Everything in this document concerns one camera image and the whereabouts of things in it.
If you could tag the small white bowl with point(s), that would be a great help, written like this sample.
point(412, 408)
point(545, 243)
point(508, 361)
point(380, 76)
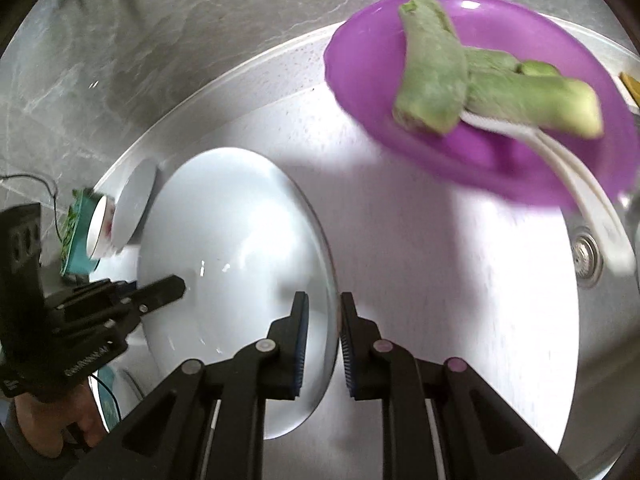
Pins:
point(132, 200)

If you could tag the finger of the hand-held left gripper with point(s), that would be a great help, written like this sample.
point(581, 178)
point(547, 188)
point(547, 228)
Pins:
point(160, 292)

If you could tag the large teal floral plate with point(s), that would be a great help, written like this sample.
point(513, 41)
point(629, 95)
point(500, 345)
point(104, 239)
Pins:
point(107, 400)

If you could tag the teal plastic basin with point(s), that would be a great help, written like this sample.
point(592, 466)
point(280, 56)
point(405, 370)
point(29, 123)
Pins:
point(79, 257)

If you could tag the purple plastic basin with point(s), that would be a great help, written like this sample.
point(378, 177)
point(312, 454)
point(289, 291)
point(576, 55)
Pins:
point(380, 60)

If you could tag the patterned white bowl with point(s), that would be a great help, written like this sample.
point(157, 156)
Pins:
point(100, 230)

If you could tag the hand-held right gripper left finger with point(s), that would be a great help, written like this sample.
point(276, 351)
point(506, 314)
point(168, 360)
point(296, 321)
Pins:
point(300, 345)

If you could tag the white plastic spoon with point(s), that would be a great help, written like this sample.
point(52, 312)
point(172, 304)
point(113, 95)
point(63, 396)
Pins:
point(600, 210)

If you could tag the large white bowl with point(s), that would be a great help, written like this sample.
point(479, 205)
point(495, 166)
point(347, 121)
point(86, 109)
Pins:
point(225, 220)

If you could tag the yellow sponge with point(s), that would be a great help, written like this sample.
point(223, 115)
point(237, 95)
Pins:
point(631, 90)

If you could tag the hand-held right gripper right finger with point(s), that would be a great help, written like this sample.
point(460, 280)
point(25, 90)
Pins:
point(348, 345)

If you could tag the person's left hand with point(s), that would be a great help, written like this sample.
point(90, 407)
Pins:
point(45, 425)

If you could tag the leafy green vegetables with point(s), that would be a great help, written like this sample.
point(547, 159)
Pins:
point(67, 232)

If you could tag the stainless steel sink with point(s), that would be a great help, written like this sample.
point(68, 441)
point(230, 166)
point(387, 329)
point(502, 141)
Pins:
point(600, 340)

